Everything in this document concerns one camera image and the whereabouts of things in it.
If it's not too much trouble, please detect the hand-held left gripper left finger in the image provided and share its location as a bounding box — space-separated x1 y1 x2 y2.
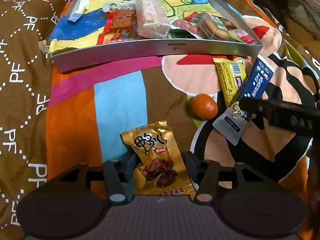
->
47 155 137 205

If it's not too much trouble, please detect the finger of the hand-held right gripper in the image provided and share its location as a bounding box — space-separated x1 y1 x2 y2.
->
239 97 286 130

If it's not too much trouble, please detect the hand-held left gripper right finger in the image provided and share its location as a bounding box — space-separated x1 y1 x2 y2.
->
184 151 272 205

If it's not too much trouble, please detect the golden snack packet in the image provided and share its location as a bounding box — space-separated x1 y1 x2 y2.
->
119 120 197 197

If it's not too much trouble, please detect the blue stick packet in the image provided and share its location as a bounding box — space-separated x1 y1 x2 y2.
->
212 55 276 146

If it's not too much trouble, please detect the biscuit packet with green label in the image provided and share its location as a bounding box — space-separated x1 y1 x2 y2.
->
192 12 238 42

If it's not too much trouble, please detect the sausage packet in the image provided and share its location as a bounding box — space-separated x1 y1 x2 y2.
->
170 15 208 39

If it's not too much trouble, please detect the silver metal tray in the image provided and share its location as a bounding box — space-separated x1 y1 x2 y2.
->
50 0 264 73

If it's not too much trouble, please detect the red packet with portrait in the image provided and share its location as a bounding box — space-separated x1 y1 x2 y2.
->
96 1 139 46

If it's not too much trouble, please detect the clear-wrapped rice cracker bar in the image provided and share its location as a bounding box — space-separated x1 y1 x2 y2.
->
136 0 171 39

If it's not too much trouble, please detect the yellow snack packet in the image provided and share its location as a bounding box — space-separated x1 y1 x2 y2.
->
212 57 248 107

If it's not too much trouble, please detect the mandarin orange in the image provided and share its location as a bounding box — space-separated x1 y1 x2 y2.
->
191 94 219 120

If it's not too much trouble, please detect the colourful printed blanket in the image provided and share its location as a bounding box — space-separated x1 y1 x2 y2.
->
47 0 320 240

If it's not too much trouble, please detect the red and white snack packet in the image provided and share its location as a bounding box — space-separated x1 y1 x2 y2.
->
235 29 258 46

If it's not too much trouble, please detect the brown patterned blanket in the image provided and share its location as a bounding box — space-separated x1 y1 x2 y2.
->
0 0 73 240

